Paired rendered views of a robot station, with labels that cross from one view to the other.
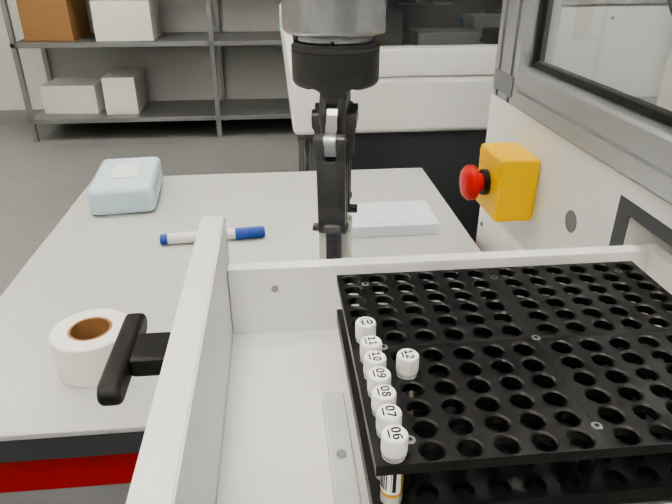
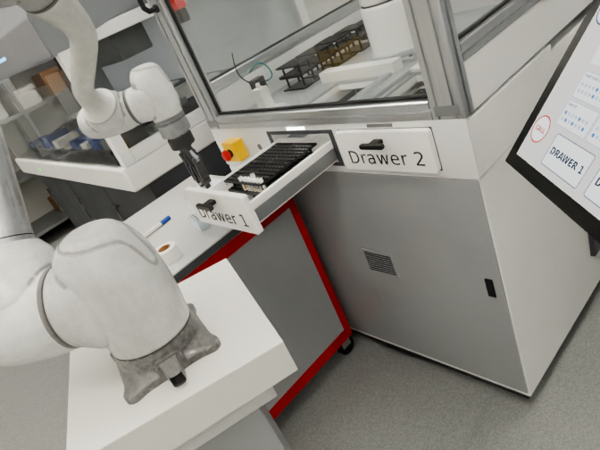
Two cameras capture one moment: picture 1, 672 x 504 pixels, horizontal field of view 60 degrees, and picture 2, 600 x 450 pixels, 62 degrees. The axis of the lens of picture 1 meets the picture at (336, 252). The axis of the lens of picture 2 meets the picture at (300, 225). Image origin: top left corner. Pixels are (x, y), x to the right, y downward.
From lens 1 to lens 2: 1.06 m
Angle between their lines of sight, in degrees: 25
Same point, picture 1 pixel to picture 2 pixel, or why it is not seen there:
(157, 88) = not seen: outside the picture
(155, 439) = (229, 195)
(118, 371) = (209, 204)
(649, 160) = (265, 120)
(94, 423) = (188, 260)
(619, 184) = (263, 129)
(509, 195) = (239, 152)
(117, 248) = not seen: hidden behind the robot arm
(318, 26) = (178, 132)
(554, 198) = (251, 145)
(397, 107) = (168, 157)
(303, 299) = not seen: hidden behind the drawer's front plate
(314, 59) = (179, 141)
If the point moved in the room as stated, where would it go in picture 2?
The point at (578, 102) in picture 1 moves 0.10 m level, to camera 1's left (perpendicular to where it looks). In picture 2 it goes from (241, 117) to (216, 131)
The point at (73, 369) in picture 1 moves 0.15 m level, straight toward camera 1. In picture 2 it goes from (170, 257) to (212, 252)
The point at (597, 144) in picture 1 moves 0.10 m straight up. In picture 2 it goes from (253, 124) to (239, 95)
